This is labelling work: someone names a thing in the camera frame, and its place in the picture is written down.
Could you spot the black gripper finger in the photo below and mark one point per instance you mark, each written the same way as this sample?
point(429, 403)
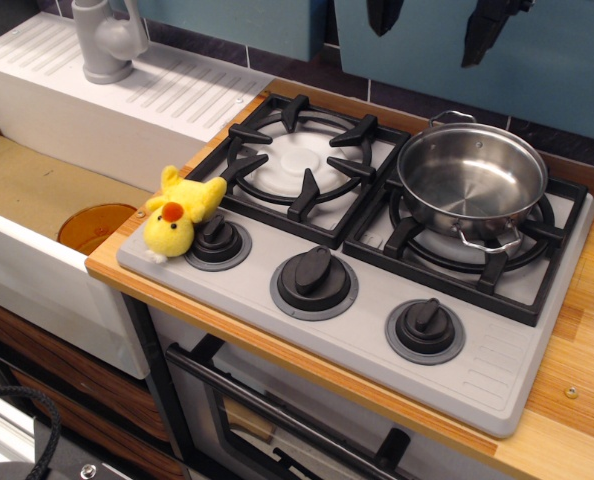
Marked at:
point(485, 25)
point(383, 15)

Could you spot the stainless steel pan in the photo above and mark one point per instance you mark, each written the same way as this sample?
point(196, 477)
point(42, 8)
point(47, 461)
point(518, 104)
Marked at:
point(471, 181)

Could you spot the yellow stuffed duck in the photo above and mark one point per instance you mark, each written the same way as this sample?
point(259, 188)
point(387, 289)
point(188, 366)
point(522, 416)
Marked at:
point(180, 205)

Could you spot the grey toy stove top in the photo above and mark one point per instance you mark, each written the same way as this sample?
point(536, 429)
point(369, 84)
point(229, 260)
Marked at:
point(485, 386)

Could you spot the black middle stove knob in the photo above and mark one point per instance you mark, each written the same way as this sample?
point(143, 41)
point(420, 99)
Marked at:
point(314, 286)

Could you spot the black stove knob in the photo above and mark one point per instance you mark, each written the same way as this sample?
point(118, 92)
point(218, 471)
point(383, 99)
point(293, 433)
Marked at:
point(219, 245)
point(425, 332)
point(314, 286)

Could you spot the black left stove knob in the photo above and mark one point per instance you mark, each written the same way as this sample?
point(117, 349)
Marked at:
point(219, 245)

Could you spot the black right stove knob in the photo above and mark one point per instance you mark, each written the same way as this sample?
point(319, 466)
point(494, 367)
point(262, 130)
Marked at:
point(425, 332)

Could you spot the teal cabinet right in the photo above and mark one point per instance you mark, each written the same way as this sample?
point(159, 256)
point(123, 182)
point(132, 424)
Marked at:
point(541, 68)

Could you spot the teal cabinet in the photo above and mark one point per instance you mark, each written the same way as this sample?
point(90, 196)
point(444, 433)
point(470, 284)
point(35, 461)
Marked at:
point(294, 29)
point(541, 68)

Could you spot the teal cabinet left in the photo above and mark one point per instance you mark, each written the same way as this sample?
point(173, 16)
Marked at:
point(294, 29)

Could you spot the black left burner grate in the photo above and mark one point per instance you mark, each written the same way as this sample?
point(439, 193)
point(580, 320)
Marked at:
point(298, 173)

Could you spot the black burner grate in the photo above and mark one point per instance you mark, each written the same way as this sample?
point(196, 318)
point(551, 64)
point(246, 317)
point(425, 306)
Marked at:
point(298, 173)
point(526, 284)

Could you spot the black right burner grate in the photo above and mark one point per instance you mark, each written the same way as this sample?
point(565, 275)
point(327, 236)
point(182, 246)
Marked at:
point(526, 284)

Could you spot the grey toy faucet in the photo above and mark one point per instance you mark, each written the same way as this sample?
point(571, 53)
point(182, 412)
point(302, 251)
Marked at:
point(108, 45)

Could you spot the white toy sink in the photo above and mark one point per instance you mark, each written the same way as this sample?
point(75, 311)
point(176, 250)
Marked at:
point(67, 144)

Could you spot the orange sink drain plug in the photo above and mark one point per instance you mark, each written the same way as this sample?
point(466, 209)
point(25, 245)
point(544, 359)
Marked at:
point(87, 229)

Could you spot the wooden drawer fronts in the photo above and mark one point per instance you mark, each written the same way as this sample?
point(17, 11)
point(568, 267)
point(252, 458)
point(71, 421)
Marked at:
point(101, 408)

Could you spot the oven door with black handle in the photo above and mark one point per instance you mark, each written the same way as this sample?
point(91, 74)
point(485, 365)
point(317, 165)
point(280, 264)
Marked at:
point(199, 363)

